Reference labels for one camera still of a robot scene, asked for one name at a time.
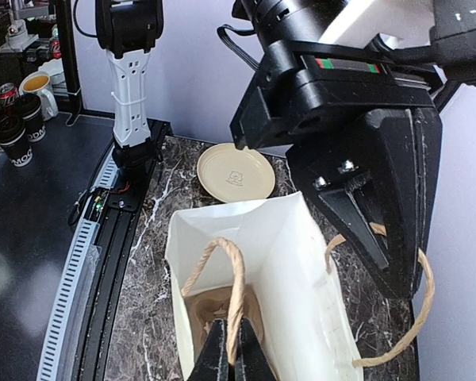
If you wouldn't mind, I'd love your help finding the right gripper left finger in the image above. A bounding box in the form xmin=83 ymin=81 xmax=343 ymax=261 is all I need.
xmin=188 ymin=319 xmax=234 ymax=381

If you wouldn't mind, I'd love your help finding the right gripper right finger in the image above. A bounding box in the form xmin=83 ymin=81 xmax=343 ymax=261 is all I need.
xmin=233 ymin=318 xmax=275 ymax=381

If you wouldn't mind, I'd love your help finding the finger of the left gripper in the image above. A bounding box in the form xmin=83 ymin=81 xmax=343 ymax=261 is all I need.
xmin=286 ymin=108 xmax=443 ymax=300

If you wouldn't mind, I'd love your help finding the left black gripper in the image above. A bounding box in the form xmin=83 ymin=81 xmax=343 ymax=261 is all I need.
xmin=230 ymin=40 xmax=434 ymax=149

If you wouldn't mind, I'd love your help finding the brown cardboard cup carrier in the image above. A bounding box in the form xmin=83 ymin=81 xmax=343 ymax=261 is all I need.
xmin=184 ymin=285 xmax=264 ymax=359

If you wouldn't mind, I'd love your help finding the cream paper carry bag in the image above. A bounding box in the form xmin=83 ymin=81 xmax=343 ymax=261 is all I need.
xmin=166 ymin=190 xmax=436 ymax=381

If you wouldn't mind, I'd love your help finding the beige round plate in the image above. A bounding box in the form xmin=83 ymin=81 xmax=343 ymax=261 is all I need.
xmin=197 ymin=143 xmax=276 ymax=203

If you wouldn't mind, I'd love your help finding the background white mug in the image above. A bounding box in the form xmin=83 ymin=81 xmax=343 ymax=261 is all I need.
xmin=19 ymin=71 xmax=59 ymax=121

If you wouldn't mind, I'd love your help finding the background red soda can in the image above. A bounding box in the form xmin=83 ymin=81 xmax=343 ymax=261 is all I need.
xmin=0 ymin=83 xmax=19 ymax=108

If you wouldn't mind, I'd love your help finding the background black cup group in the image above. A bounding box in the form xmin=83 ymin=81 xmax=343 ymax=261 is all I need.
xmin=0 ymin=94 xmax=46 ymax=167

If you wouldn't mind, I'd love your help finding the grey slotted cable duct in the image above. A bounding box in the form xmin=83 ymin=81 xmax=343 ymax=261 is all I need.
xmin=36 ymin=148 xmax=117 ymax=380

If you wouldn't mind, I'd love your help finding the black front rail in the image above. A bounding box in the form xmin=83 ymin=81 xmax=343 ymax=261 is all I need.
xmin=75 ymin=118 xmax=171 ymax=381

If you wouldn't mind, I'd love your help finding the left black frame post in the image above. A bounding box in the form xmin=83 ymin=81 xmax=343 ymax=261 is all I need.
xmin=55 ymin=0 xmax=83 ymax=126

